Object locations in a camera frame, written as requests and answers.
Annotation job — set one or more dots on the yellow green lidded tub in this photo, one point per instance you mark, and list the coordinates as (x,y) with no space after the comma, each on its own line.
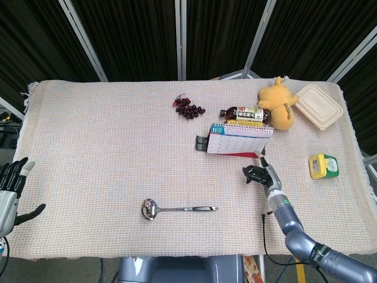
(324,165)

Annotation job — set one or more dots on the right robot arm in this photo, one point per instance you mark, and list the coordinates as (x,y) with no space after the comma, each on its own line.
(306,233)

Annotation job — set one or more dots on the woven pink tablecloth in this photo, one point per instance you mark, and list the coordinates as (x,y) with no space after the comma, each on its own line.
(117,165)

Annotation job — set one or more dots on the purple grape bunch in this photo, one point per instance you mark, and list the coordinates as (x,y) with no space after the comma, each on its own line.
(188,108)

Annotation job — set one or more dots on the beige lunch box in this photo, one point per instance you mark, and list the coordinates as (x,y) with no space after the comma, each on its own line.
(319,107)

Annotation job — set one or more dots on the yellow box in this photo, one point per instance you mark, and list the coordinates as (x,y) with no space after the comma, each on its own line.
(244,123)

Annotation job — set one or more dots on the black folding screen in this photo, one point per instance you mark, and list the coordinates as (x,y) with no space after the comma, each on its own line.
(188,38)

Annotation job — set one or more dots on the tea bottle with label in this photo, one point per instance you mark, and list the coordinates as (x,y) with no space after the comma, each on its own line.
(244,114)

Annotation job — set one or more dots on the black clip holder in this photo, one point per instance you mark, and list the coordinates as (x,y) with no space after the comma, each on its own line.
(201,143)

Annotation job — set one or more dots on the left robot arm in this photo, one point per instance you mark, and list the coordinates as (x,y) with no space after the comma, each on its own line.
(1,247)

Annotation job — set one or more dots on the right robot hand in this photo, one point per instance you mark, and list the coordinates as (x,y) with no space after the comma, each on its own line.
(263,175)

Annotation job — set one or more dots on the yellow plush toy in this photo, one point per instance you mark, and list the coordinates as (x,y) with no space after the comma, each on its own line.
(279,104)

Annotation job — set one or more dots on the desk calendar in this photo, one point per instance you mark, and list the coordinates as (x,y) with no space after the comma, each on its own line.
(240,141)

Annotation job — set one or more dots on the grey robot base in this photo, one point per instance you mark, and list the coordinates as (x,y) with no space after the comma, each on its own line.
(181,269)

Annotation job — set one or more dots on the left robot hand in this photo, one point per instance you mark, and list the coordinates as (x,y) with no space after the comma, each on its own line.
(7,200)

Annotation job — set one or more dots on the steel ladle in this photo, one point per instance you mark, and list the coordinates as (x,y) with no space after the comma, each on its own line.
(173,209)

